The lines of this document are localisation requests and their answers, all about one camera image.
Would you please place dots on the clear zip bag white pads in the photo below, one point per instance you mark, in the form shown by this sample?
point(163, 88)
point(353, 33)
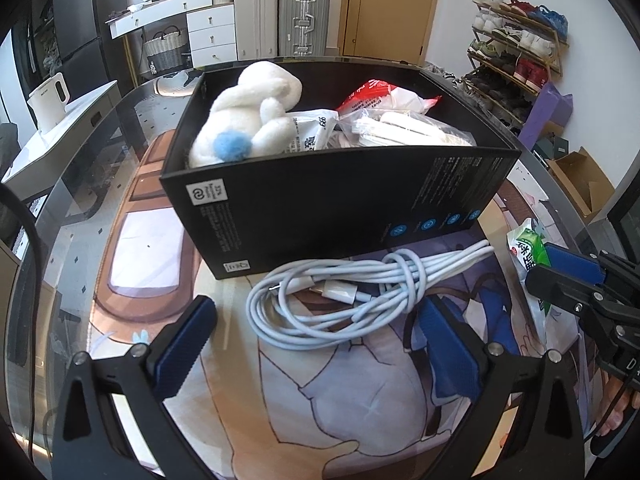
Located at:
point(415, 130)

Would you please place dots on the wooden shoe rack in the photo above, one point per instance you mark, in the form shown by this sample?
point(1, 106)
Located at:
point(560, 45)

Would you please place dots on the cream suitcase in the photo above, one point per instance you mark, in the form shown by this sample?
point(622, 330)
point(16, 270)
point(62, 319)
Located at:
point(255, 20)

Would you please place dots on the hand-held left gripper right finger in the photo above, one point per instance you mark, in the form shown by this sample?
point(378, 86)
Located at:
point(447, 350)

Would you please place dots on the grey side table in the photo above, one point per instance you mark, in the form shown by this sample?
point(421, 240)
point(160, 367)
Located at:
point(55, 145)

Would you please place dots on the woven laundry basket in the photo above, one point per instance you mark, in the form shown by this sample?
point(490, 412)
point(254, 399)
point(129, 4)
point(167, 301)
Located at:
point(165, 52)

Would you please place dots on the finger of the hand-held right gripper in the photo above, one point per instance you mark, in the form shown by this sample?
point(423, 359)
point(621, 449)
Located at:
point(560, 285)
point(575, 262)

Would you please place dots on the black cardboard box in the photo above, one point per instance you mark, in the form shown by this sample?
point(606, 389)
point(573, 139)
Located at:
point(325, 200)

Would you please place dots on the white packet red label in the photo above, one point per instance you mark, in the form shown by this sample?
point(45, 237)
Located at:
point(380, 97)

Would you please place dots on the printed cartoon mat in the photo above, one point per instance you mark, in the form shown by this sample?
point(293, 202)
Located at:
point(350, 410)

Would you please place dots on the silver suitcase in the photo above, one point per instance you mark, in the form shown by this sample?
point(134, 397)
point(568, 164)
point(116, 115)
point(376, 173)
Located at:
point(304, 15)

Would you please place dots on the small dark boxes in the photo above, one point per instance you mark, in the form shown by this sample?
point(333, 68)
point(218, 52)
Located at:
point(552, 147)

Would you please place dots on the white printed tissue packet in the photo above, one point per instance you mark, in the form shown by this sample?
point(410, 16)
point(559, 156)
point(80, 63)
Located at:
point(310, 130)

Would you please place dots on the white sneakers black trim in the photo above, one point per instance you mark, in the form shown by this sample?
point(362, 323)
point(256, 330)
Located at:
point(440, 71)

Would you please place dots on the wooden door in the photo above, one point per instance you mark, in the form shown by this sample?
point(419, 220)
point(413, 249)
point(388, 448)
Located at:
point(390, 10)

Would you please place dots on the person's right hand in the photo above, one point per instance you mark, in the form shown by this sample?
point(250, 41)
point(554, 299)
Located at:
point(617, 405)

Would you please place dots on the green wet wipe packet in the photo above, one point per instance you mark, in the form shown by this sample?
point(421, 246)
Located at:
point(525, 250)

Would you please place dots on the white vanity desk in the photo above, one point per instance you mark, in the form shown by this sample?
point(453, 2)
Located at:
point(210, 35)

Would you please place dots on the white plush toy blue tail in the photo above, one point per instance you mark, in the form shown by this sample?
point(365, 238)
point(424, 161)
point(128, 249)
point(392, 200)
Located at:
point(250, 105)

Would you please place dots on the white electric kettle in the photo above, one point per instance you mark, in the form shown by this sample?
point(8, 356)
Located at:
point(45, 105)

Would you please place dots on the white trash bin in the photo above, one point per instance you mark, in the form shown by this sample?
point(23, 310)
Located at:
point(172, 84)

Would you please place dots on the open cardboard box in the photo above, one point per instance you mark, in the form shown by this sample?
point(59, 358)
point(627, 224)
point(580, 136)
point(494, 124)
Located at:
point(582, 180)

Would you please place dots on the purple bag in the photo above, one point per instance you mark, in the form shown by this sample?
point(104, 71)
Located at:
point(547, 115)

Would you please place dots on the black fridge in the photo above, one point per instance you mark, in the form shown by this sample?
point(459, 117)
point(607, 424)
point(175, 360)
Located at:
point(80, 25)

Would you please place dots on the black metal frame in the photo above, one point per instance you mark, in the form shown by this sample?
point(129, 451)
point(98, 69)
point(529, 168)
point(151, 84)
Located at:
point(625, 220)

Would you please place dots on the dark glass cabinet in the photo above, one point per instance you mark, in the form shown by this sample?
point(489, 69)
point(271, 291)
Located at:
point(40, 50)

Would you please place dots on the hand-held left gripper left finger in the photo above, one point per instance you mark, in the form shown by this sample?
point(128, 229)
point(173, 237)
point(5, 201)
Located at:
point(182, 350)

